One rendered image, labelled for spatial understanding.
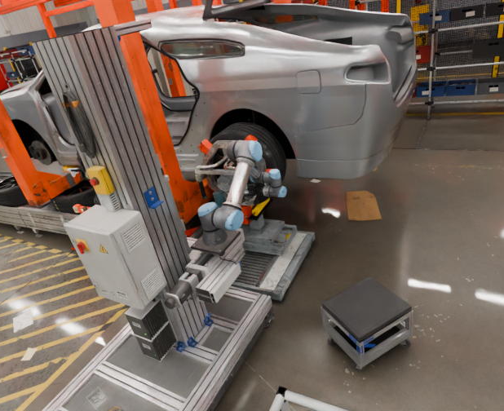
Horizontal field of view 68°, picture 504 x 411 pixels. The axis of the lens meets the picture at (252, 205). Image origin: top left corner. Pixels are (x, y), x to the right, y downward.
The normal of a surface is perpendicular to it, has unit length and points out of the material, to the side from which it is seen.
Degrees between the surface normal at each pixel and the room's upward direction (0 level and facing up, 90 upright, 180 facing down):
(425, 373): 0
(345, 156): 90
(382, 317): 0
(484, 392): 0
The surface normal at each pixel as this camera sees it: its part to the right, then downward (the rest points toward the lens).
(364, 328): -0.18, -0.86
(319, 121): -0.44, 0.51
